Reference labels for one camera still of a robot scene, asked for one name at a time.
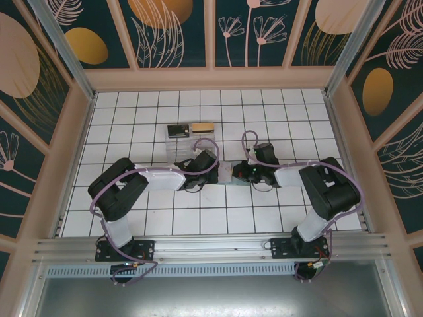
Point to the clear acrylic card organizer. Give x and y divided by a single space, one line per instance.
175 148

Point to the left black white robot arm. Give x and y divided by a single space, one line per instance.
115 188

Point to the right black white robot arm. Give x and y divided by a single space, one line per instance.
330 191

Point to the gold card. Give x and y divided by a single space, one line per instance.
203 128

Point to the black card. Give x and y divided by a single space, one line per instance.
178 130

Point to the grey metal sheet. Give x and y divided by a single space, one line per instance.
211 297

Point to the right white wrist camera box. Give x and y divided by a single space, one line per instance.
252 161

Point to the aluminium mounting rail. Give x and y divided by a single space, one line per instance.
211 246

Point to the aluminium side rail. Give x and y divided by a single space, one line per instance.
331 114
89 114

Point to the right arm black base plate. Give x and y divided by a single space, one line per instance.
281 247

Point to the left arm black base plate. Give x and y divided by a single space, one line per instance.
145 249

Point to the aluminium corner post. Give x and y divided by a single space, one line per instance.
66 49
350 46

